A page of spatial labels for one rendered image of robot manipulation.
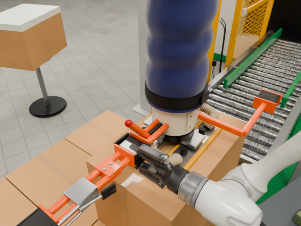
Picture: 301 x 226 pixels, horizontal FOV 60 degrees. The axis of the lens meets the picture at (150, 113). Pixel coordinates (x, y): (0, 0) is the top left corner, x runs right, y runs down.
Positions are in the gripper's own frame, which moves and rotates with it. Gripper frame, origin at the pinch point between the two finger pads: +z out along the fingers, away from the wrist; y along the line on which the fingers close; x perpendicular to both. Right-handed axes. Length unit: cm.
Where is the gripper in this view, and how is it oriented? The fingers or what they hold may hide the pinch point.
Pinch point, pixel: (130, 152)
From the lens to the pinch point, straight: 85.3
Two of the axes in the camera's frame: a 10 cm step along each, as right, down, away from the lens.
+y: -0.1, 8.1, 5.9
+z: -7.9, -3.7, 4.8
